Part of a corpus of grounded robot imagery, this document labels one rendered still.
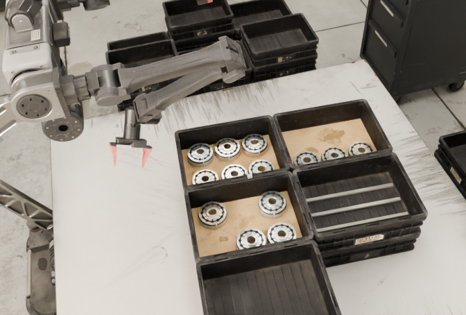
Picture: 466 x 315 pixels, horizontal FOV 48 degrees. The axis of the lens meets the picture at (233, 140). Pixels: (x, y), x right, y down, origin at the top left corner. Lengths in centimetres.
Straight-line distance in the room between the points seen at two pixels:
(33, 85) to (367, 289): 128
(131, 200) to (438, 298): 121
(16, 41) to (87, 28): 280
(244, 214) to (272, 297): 34
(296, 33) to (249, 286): 190
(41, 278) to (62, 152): 61
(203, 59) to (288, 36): 181
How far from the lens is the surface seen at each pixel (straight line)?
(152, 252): 204
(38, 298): 263
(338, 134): 221
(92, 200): 224
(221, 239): 188
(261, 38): 326
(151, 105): 174
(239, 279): 180
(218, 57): 150
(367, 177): 208
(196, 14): 351
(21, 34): 170
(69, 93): 152
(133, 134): 183
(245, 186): 192
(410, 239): 198
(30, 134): 367
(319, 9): 442
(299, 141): 217
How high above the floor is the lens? 242
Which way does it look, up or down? 47 degrees down
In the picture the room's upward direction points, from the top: 4 degrees counter-clockwise
